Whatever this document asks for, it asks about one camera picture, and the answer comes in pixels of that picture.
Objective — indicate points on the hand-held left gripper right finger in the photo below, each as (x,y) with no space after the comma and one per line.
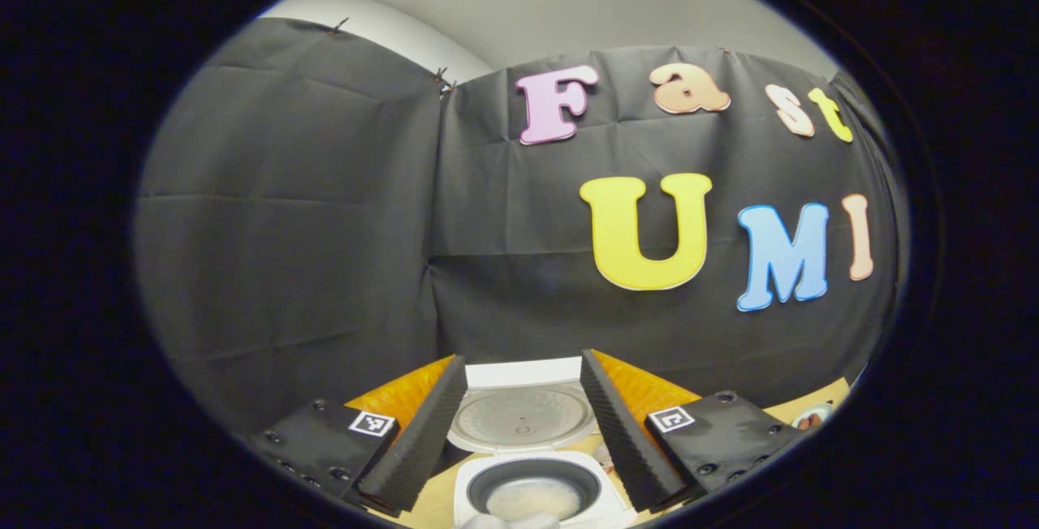
(625,448)

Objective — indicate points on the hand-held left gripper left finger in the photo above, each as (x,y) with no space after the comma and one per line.
(418,448)

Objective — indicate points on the white rice cooker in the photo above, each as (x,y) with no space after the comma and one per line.
(519,419)

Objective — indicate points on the white rice grains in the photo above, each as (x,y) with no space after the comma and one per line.
(532,501)

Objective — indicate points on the brown meat piece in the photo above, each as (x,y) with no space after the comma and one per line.
(810,423)

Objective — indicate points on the pale green plate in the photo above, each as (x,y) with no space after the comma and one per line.
(821,411)

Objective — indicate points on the black backdrop cloth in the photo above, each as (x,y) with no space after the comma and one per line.
(284,229)

